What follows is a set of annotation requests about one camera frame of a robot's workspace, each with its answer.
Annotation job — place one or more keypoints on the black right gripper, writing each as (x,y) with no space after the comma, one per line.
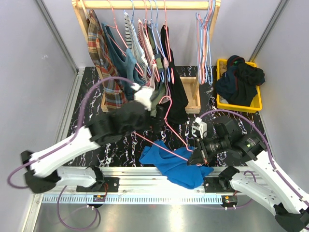
(196,157)

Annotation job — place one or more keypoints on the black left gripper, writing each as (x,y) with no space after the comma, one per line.
(151,124)

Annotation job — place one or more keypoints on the blue tank top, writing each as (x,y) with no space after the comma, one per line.
(173,165)

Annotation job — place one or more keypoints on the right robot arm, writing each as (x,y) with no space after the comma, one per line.
(282,197)

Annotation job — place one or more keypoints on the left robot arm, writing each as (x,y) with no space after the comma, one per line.
(46,170)

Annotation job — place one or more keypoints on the teal hanging tank top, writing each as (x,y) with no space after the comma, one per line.
(124,64)

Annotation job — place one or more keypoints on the plaid hanging shirt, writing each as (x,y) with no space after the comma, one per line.
(100,55)

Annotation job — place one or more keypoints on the green hanging garment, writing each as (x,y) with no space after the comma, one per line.
(160,89)

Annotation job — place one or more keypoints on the black hanging garment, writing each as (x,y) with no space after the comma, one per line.
(177,113)

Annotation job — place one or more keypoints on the pink hanging garment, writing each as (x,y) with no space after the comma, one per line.
(145,44)

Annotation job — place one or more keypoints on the striped hanging garment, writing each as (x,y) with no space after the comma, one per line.
(133,43)

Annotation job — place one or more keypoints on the yellow plastic bin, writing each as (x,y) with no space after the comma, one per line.
(256,104)

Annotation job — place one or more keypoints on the dark clothes pile in bin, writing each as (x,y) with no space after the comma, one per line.
(237,84)

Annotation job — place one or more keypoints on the empty hangers bunch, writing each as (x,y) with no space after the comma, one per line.
(203,27)

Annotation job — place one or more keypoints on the wooden clothes rack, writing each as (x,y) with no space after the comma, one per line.
(191,85)

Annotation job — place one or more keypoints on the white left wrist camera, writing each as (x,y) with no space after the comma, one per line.
(143,95)

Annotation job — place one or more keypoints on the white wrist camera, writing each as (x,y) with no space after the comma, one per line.
(199,128)
(143,95)

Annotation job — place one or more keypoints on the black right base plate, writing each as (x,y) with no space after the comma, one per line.
(217,185)

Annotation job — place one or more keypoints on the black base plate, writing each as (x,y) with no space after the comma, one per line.
(111,184)
(217,185)

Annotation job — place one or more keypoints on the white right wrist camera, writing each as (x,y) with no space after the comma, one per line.
(199,128)

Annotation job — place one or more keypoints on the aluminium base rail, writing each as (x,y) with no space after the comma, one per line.
(146,186)

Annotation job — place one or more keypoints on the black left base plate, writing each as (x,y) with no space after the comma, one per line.
(111,184)

